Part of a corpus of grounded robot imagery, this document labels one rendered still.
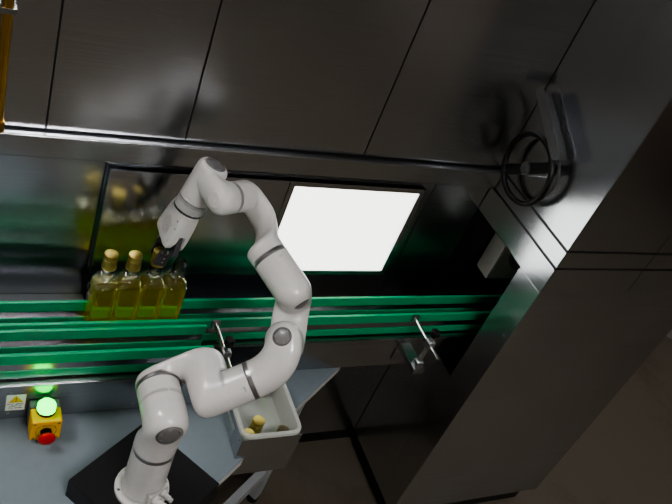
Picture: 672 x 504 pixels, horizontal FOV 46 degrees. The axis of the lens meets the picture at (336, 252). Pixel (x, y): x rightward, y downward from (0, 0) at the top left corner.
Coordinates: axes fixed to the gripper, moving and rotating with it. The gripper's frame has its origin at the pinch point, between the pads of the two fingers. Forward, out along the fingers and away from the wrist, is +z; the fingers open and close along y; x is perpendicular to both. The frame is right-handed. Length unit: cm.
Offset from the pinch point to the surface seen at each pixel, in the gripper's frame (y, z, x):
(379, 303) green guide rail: -4, 3, 77
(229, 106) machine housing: -14.8, -36.5, 3.6
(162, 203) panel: -11.8, -6.4, 0.0
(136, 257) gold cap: 1.4, 1.8, -5.7
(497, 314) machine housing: 14, -17, 102
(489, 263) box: -11, -18, 113
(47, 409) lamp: 21.0, 36.7, -15.8
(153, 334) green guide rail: 6.4, 21.3, 7.2
